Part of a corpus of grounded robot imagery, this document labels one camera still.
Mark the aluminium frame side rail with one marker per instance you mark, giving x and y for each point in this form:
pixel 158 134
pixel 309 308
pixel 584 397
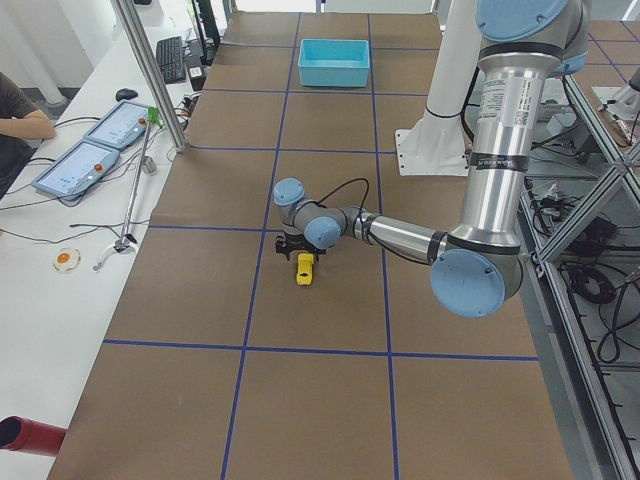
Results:
pixel 579 217

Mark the black keyboard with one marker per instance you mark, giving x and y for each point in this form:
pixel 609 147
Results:
pixel 169 55

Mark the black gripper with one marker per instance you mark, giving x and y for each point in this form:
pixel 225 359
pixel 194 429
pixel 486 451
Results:
pixel 302 244

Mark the silver grabber stick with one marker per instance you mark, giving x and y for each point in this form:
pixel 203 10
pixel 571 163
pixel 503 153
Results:
pixel 126 241

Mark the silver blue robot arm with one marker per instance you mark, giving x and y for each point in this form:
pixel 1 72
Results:
pixel 475 267

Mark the red cylinder tube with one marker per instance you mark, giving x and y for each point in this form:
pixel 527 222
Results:
pixel 31 437

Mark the fried egg toy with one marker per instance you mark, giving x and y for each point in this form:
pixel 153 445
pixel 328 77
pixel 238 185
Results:
pixel 66 260

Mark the black computer mouse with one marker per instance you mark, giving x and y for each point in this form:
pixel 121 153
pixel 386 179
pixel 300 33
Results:
pixel 125 94

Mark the near blue teach pendant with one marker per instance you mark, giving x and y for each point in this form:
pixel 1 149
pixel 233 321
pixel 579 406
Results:
pixel 78 169

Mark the person in dark shirt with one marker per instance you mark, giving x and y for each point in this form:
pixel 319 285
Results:
pixel 21 120

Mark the blue teach pendant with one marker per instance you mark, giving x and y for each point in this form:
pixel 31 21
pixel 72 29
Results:
pixel 78 169
pixel 122 126

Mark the aluminium frame post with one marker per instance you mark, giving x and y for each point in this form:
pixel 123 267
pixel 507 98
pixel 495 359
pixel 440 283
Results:
pixel 138 40

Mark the far blue teach pendant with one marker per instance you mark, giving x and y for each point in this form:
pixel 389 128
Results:
pixel 122 126

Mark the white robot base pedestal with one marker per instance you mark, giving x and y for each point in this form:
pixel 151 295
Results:
pixel 436 144

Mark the light blue plastic bin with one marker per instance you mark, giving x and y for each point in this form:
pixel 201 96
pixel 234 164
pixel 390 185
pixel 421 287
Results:
pixel 338 63

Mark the yellow beetle toy car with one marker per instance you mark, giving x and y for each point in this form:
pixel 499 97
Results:
pixel 304 273

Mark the small silver metal weight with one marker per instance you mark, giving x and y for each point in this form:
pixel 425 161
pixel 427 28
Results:
pixel 148 165

